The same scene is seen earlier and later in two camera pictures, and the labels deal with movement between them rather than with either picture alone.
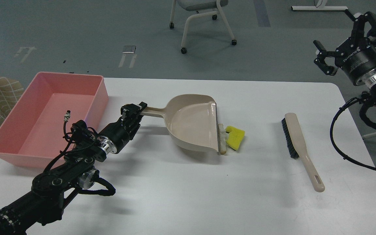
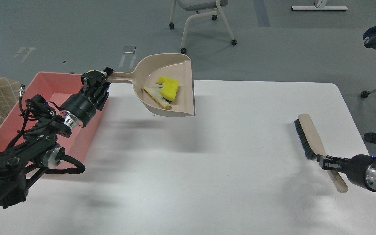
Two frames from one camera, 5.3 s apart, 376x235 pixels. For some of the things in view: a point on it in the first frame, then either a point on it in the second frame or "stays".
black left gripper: (118, 134) → (80, 109)
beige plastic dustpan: (192, 119) → (176, 66)
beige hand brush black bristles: (297, 148) → (314, 146)
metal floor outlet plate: (129, 49) stays
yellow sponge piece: (235, 137) → (169, 87)
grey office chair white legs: (201, 7) stays
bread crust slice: (223, 135) → (155, 93)
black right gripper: (358, 56) → (367, 171)
